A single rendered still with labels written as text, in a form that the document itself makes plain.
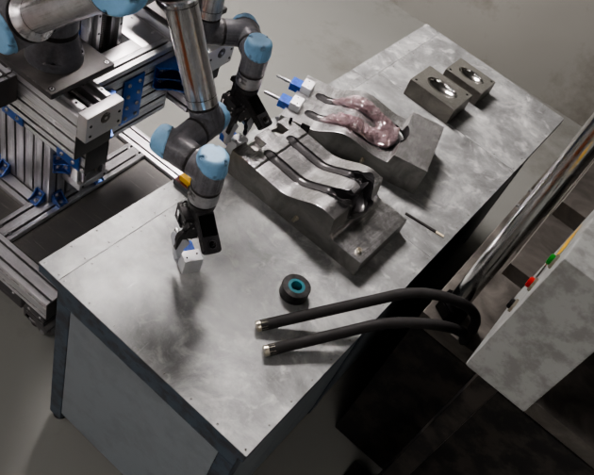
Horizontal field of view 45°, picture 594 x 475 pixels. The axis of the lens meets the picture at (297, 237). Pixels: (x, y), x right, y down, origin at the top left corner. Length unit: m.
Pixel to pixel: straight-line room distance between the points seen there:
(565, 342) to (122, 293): 1.04
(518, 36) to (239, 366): 3.36
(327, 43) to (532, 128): 1.74
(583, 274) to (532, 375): 0.30
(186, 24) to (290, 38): 2.64
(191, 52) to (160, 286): 0.60
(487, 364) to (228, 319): 0.65
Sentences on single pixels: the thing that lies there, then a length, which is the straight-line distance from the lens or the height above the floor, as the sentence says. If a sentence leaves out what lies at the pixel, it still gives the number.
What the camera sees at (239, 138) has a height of 0.85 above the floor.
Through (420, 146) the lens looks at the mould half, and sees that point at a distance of 2.37.
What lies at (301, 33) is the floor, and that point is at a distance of 4.33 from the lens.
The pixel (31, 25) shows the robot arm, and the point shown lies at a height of 1.26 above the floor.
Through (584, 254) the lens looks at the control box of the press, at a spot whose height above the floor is 1.47.
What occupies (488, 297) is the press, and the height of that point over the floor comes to 0.79.
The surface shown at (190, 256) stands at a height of 0.85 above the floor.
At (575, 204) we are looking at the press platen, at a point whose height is 1.29.
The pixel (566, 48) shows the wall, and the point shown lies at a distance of 4.64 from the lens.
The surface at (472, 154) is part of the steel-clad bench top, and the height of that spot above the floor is 0.80.
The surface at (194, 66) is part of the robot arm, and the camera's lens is 1.68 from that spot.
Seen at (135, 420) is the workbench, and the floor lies 0.45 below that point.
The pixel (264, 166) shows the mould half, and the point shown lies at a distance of 2.10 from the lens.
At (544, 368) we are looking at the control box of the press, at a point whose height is 1.22.
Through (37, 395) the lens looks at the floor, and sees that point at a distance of 2.59.
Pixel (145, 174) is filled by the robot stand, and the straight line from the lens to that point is 2.92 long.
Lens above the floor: 2.32
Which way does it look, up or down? 47 degrees down
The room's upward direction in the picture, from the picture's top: 25 degrees clockwise
